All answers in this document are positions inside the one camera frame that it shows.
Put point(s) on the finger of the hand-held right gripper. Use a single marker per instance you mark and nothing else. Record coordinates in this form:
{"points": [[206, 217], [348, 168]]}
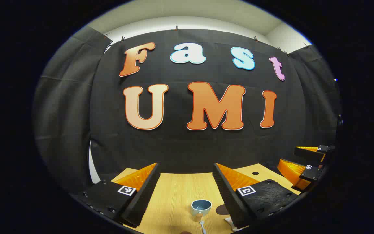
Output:
{"points": [[310, 174], [307, 152]]}

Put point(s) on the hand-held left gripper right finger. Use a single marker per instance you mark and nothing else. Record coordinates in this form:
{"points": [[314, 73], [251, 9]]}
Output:
{"points": [[227, 195]]}

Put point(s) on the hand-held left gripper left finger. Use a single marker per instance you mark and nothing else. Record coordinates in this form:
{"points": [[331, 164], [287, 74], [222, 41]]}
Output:
{"points": [[143, 198]]}

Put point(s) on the dark brown round coaster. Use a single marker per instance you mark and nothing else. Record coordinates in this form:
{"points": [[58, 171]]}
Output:
{"points": [[221, 210]]}

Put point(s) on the white toothpaste tube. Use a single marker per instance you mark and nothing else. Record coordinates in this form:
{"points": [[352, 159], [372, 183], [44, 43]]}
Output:
{"points": [[229, 222]]}

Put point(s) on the light blue cup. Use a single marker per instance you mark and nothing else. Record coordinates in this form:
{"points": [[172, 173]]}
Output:
{"points": [[201, 208]]}

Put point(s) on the white toothbrush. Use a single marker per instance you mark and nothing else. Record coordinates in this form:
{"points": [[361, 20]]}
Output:
{"points": [[203, 226]]}

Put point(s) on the wooden desktop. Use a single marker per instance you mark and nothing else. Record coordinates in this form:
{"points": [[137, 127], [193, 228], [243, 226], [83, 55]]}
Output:
{"points": [[177, 195]]}

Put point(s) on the plain black curtain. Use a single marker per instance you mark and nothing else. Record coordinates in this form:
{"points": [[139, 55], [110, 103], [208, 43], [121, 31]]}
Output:
{"points": [[320, 107], [63, 113]]}

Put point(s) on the black backdrop cloth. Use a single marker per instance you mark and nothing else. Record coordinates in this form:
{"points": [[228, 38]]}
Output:
{"points": [[174, 143]]}

